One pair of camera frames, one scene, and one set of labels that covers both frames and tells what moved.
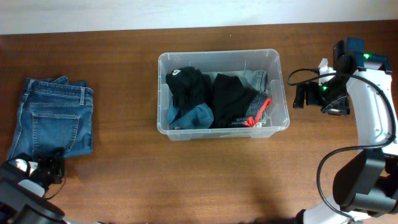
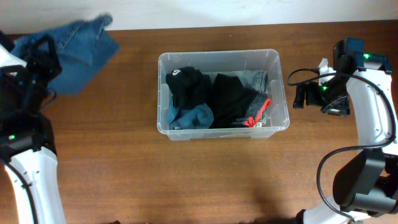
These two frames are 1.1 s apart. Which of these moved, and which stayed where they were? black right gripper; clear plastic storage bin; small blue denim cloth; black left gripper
Moved: black left gripper
Stayed: small blue denim cloth; black right gripper; clear plastic storage bin
